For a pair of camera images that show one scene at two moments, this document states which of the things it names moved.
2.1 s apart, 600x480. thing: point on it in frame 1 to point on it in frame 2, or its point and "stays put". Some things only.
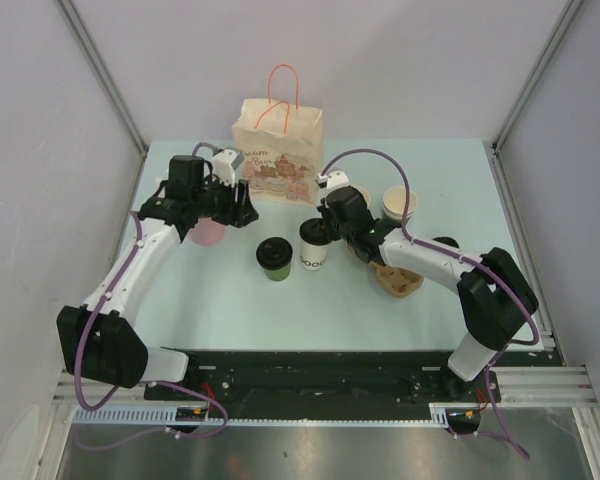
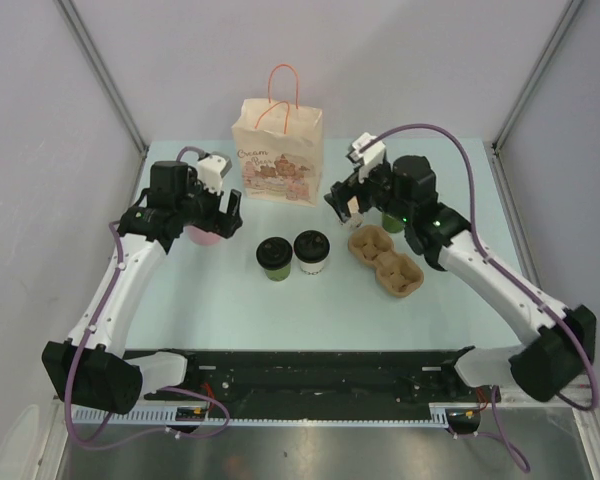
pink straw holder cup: x=208 y=232 stays put
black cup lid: x=313 y=231 to x=311 y=246
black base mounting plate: x=325 y=379 stays put
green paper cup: x=278 y=275 stays put
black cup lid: x=274 y=253 stays put
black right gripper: x=326 y=216 to x=341 y=191
